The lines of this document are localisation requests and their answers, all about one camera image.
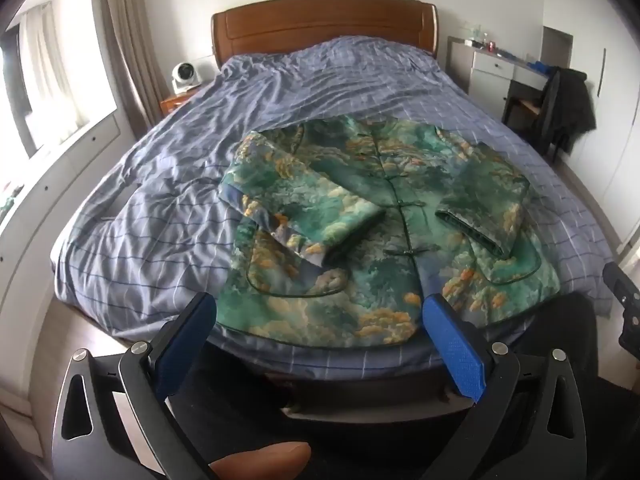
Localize blue plaid bed duvet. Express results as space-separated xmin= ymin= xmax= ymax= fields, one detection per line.
xmin=54 ymin=36 xmax=613 ymax=380

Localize black coat on chair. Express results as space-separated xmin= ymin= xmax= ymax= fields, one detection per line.
xmin=533 ymin=66 xmax=597 ymax=157

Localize white vanity desk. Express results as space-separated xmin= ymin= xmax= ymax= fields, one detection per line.
xmin=446 ymin=36 xmax=547 ymax=120

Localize beige window curtain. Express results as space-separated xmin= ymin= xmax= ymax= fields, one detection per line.
xmin=106 ymin=0 xmax=169 ymax=139

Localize white round desk fan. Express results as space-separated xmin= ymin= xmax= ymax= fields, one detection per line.
xmin=171 ymin=62 xmax=202 ymax=96

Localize white window bench cabinet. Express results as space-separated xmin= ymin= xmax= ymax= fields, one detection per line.
xmin=1 ymin=110 xmax=134 ymax=416

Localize person's left hand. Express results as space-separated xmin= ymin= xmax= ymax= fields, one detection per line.
xmin=209 ymin=442 xmax=311 ymax=480

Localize blue item on desk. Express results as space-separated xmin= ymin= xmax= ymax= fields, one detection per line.
xmin=527 ymin=61 xmax=551 ymax=74

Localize green floral padded jacket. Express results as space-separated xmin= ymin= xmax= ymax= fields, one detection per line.
xmin=217 ymin=116 xmax=560 ymax=348

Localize wooden bedside table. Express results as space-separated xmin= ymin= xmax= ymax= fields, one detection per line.
xmin=160 ymin=88 xmax=198 ymax=116

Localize brown wooden headboard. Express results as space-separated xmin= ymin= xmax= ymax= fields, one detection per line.
xmin=210 ymin=0 xmax=439 ymax=65

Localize dark wooden chair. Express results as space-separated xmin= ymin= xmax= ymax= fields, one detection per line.
xmin=502 ymin=96 xmax=561 ymax=162

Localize white wardrobe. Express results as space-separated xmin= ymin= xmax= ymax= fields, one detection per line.
xmin=544 ymin=0 xmax=639 ymax=242

